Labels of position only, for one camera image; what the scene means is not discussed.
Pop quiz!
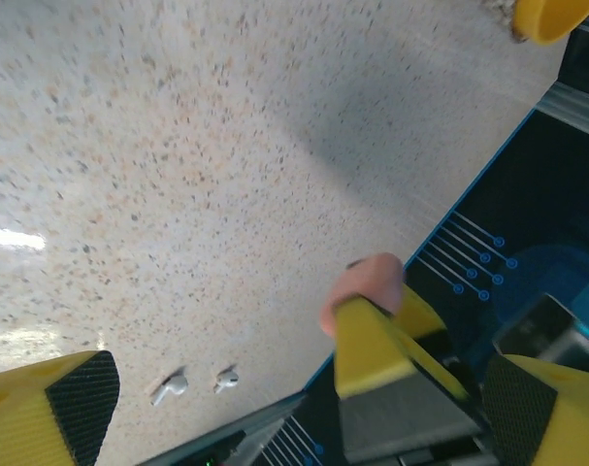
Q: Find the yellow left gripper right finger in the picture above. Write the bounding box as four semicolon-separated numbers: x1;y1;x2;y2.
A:
482;353;589;466

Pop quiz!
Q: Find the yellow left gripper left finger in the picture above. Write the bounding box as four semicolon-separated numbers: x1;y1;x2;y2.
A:
0;349;119;466

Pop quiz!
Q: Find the white earbud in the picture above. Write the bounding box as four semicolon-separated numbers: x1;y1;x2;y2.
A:
213;365;241;395
149;367;189;408

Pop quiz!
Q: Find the yellow bowl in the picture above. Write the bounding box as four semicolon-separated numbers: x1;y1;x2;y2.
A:
485;0;589;48

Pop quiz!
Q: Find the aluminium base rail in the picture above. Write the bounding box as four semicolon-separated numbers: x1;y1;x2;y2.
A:
225;391;308;458

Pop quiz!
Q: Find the aluminium frame post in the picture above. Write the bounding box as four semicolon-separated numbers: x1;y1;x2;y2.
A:
540;81;589;138

